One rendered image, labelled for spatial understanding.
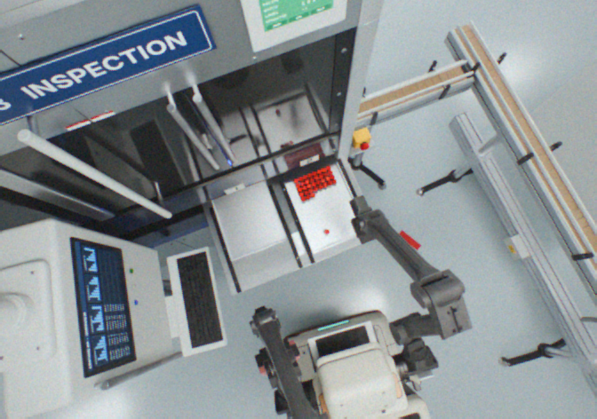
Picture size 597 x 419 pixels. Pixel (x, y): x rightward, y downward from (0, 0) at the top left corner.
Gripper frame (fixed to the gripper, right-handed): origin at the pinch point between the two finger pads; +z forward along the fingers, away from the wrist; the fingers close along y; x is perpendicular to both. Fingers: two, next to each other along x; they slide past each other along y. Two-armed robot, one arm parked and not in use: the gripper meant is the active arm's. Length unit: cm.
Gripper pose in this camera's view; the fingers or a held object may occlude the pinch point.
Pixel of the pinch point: (361, 232)
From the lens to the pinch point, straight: 152.9
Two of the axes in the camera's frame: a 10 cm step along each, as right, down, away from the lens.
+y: -3.6, -9.0, 2.4
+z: 0.5, 2.4, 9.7
